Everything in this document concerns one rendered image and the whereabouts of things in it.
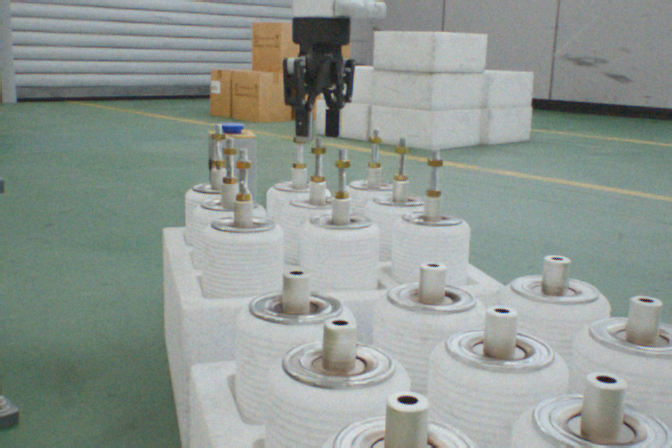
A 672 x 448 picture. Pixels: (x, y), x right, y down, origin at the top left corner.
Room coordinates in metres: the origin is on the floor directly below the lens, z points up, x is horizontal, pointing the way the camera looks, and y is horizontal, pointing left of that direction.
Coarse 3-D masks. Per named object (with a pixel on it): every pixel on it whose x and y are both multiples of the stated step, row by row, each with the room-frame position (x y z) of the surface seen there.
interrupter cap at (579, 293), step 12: (528, 276) 0.70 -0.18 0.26; (540, 276) 0.70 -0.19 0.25; (516, 288) 0.66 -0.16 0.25; (528, 288) 0.67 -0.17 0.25; (540, 288) 0.68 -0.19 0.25; (576, 288) 0.67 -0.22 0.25; (588, 288) 0.67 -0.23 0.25; (540, 300) 0.64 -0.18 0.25; (552, 300) 0.63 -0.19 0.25; (564, 300) 0.63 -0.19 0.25; (576, 300) 0.63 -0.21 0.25; (588, 300) 0.64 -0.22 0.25
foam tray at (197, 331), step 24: (168, 240) 1.09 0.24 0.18; (168, 264) 1.03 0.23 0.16; (192, 264) 0.97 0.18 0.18; (384, 264) 1.00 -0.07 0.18; (168, 288) 1.03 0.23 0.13; (192, 288) 0.87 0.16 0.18; (384, 288) 0.91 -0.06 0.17; (480, 288) 0.90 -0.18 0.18; (168, 312) 1.04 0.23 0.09; (192, 312) 0.80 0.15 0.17; (216, 312) 0.81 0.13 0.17; (360, 312) 0.85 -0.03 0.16; (168, 336) 1.06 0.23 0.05; (192, 336) 0.80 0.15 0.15; (216, 336) 0.81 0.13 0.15; (360, 336) 0.85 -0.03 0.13; (168, 360) 1.07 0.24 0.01; (192, 360) 0.80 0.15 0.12; (216, 360) 0.81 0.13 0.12
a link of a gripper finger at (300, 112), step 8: (288, 104) 0.99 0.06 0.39; (296, 104) 0.98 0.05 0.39; (304, 104) 0.99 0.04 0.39; (296, 112) 1.00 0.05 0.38; (304, 112) 0.99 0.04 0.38; (296, 120) 1.00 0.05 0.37; (304, 120) 1.00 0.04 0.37; (296, 128) 1.00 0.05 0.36; (304, 128) 1.00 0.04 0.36; (304, 136) 1.00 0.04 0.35
